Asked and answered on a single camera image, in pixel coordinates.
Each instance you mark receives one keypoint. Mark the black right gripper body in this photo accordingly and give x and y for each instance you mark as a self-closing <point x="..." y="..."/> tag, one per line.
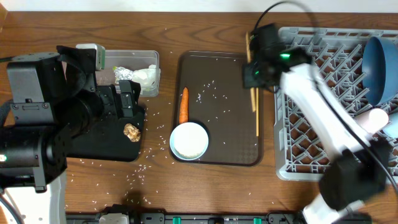
<point x="257" y="76"/>

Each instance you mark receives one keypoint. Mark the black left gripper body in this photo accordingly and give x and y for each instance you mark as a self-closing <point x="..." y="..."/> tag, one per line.
<point x="110" y="104"/>

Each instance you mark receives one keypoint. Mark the wooden chopstick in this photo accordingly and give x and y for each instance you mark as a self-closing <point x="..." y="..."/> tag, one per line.
<point x="252" y="91"/>
<point x="257" y="111"/>

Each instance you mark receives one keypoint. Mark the brown food piece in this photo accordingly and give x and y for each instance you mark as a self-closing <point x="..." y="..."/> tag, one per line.
<point x="132" y="133"/>

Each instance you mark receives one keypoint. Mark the yellow green snack wrapper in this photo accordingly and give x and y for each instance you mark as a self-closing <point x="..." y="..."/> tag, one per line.
<point x="122" y="73"/>

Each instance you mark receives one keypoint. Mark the white napkin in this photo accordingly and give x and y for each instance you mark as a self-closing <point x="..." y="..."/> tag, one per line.
<point x="146" y="77"/>

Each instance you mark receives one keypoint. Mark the orange carrot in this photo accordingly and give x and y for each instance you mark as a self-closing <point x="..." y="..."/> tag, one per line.
<point x="183" y="113"/>

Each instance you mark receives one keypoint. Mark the light blue rice bowl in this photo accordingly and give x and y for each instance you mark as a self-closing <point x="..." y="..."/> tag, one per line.
<point x="189" y="141"/>

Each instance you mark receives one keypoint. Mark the dark blue plate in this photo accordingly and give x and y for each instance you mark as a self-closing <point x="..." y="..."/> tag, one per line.
<point x="380" y="66"/>

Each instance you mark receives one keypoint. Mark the pink cup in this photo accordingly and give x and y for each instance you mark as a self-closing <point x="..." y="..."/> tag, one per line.
<point x="373" y="120"/>

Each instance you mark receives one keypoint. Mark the light blue cup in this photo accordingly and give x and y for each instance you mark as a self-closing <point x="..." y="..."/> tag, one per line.
<point x="391" y="129"/>

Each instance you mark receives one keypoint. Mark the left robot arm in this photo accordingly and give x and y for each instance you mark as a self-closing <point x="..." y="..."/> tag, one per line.
<point x="59" y="112"/>

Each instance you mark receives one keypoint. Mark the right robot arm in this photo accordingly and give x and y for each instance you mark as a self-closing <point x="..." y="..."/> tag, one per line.
<point x="358" y="164"/>

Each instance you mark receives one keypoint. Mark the grey dishwasher rack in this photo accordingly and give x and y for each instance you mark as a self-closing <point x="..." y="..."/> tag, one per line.
<point x="338" y="54"/>

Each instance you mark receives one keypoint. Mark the black plastic tray bin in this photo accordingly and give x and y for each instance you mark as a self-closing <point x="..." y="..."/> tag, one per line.
<point x="105" y="140"/>

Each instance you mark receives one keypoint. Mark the brown serving tray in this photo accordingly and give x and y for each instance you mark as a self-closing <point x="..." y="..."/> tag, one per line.
<point x="220" y="104"/>

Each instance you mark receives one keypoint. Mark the clear plastic bin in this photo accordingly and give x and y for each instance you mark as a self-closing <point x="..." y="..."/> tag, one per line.
<point x="130" y="59"/>

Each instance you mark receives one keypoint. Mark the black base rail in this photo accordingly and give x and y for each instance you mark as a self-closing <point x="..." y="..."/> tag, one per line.
<point x="124" y="214"/>

